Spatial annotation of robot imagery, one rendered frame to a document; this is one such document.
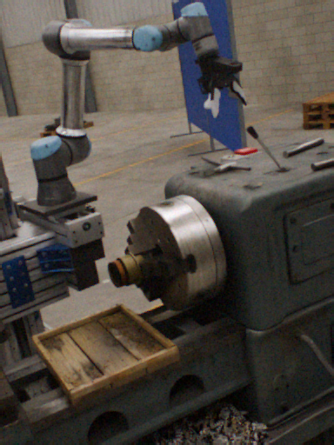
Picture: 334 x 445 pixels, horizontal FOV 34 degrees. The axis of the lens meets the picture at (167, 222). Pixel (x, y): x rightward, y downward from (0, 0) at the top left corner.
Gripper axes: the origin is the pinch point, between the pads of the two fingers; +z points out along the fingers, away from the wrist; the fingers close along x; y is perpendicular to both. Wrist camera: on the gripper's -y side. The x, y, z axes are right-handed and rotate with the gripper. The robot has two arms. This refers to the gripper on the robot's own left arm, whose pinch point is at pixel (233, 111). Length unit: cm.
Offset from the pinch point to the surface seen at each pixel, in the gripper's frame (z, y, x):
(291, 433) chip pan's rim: 88, -20, 39
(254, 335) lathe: 59, -17, 37
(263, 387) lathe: 75, -13, 37
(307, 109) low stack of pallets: 61, 446, -604
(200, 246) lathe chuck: 29, -16, 43
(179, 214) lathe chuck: 19.3, -10.4, 41.8
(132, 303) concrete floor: 105, 198, -45
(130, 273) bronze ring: 29, -1, 57
